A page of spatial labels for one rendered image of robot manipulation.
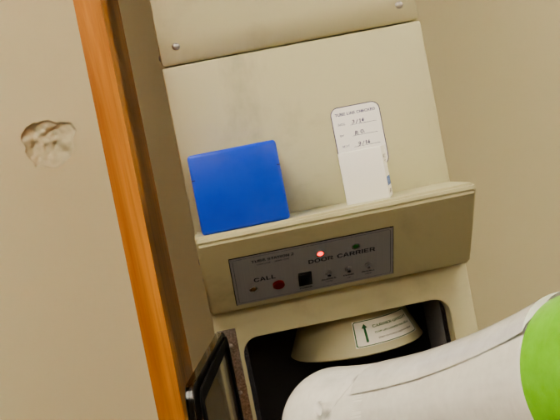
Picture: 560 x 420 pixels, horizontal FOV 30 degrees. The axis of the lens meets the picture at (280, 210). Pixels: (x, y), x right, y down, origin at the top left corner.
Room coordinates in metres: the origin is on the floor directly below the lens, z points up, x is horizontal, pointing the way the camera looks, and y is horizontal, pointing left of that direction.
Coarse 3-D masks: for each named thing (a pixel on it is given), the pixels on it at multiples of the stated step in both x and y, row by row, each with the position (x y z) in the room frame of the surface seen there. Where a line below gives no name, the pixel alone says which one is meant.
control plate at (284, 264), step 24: (336, 240) 1.18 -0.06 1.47; (360, 240) 1.19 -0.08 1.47; (384, 240) 1.20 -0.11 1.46; (240, 264) 1.18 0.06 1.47; (264, 264) 1.19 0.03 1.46; (288, 264) 1.20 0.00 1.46; (312, 264) 1.20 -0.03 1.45; (336, 264) 1.21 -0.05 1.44; (360, 264) 1.22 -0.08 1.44; (384, 264) 1.23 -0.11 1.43; (240, 288) 1.21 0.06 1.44; (264, 288) 1.22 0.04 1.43; (288, 288) 1.23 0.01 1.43; (312, 288) 1.23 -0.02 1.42
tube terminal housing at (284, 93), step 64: (192, 64) 1.26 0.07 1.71; (256, 64) 1.27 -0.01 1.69; (320, 64) 1.27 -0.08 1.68; (384, 64) 1.28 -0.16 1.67; (192, 128) 1.26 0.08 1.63; (256, 128) 1.27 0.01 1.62; (320, 128) 1.27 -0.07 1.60; (384, 128) 1.28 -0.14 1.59; (192, 192) 1.26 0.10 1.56; (320, 192) 1.27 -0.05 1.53; (256, 320) 1.26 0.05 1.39; (320, 320) 1.27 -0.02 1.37; (448, 320) 1.31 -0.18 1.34
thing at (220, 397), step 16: (208, 352) 1.10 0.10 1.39; (224, 368) 1.18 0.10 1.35; (192, 384) 0.96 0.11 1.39; (224, 384) 1.16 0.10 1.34; (192, 400) 0.94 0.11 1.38; (208, 400) 1.03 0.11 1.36; (224, 400) 1.13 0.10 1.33; (192, 416) 0.94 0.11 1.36; (208, 416) 1.01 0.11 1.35; (224, 416) 1.11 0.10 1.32
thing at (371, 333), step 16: (336, 320) 1.31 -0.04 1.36; (352, 320) 1.30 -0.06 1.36; (368, 320) 1.30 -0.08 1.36; (384, 320) 1.31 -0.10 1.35; (400, 320) 1.32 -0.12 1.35; (304, 336) 1.34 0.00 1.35; (320, 336) 1.31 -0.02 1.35; (336, 336) 1.30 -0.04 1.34; (352, 336) 1.30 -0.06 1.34; (368, 336) 1.29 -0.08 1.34; (384, 336) 1.30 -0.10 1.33; (400, 336) 1.31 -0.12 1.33; (416, 336) 1.33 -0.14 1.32; (304, 352) 1.33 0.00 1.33; (320, 352) 1.31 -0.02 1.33; (336, 352) 1.29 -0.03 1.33; (352, 352) 1.29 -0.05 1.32; (368, 352) 1.29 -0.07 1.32
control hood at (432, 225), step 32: (416, 192) 1.18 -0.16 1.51; (448, 192) 1.17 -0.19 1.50; (288, 224) 1.15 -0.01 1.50; (320, 224) 1.16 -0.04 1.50; (352, 224) 1.17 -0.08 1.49; (384, 224) 1.18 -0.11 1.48; (416, 224) 1.19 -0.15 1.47; (448, 224) 1.20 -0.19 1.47; (224, 256) 1.17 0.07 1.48; (416, 256) 1.23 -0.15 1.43; (448, 256) 1.24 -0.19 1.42; (224, 288) 1.21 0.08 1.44; (320, 288) 1.24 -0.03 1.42
